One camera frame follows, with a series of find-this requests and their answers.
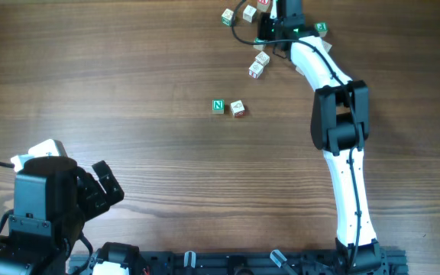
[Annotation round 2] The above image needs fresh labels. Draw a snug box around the wooden block green letter Y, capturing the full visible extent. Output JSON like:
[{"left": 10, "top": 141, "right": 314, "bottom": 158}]
[{"left": 254, "top": 37, "right": 266, "bottom": 51}]

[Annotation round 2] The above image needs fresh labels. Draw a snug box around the wooden block red letter A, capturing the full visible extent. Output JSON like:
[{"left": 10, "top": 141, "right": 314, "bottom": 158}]
[{"left": 230, "top": 100, "right": 245, "bottom": 118}]

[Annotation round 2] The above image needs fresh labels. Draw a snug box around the wooden block green letter N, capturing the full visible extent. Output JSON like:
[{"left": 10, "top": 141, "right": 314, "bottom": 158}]
[{"left": 212, "top": 99, "right": 225, "bottom": 114}]

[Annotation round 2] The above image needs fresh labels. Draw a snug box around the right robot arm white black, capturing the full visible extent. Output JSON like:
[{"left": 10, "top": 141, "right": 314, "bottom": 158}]
[{"left": 258, "top": 1, "right": 383, "bottom": 274}]

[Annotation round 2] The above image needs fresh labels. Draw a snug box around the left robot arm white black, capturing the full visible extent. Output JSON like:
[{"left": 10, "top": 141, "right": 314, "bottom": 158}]
[{"left": 0, "top": 157, "right": 142, "bottom": 274}]

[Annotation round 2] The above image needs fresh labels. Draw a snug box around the wooden block red top edge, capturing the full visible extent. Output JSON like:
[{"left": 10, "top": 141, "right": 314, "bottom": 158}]
[{"left": 257, "top": 0, "right": 271, "bottom": 12}]

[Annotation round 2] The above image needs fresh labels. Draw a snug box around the wooden block red edge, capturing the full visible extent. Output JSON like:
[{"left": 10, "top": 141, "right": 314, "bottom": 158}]
[
  {"left": 248, "top": 61, "right": 264, "bottom": 79},
  {"left": 257, "top": 0, "right": 271, "bottom": 12}
]

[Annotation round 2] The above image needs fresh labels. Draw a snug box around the wooden block plain top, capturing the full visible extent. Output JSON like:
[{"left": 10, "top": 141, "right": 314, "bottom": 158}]
[{"left": 243, "top": 5, "right": 257, "bottom": 23}]

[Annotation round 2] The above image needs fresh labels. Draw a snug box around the wooden block plain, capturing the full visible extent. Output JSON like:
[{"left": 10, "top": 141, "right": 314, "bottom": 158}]
[
  {"left": 255, "top": 51, "right": 270, "bottom": 66},
  {"left": 243, "top": 5, "right": 257, "bottom": 23},
  {"left": 296, "top": 66, "right": 305, "bottom": 76}
]

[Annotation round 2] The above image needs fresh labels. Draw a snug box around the wooden block plain middle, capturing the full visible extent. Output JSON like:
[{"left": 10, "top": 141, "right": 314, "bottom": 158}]
[{"left": 255, "top": 51, "right": 270, "bottom": 66}]

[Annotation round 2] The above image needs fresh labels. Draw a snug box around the wooden block red edge lower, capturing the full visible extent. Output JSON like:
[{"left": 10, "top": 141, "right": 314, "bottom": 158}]
[{"left": 248, "top": 61, "right": 264, "bottom": 79}]

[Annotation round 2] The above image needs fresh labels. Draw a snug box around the wooden block green corner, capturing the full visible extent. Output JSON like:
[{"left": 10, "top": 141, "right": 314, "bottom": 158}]
[{"left": 222, "top": 8, "right": 235, "bottom": 27}]

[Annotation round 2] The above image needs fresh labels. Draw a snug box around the wooden block plain lower right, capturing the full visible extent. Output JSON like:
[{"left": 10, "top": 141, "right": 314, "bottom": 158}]
[{"left": 296, "top": 66, "right": 305, "bottom": 76}]

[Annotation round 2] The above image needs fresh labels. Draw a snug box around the wooden block green letter right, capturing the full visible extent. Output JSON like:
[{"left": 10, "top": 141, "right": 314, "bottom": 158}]
[{"left": 314, "top": 21, "right": 328, "bottom": 37}]

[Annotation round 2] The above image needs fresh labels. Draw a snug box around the wooden block far right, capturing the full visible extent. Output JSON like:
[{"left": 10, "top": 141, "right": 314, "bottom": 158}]
[{"left": 322, "top": 41, "right": 332, "bottom": 53}]

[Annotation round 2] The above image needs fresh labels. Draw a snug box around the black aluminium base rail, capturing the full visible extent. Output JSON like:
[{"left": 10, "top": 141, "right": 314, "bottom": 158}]
[{"left": 68, "top": 250, "right": 410, "bottom": 275}]

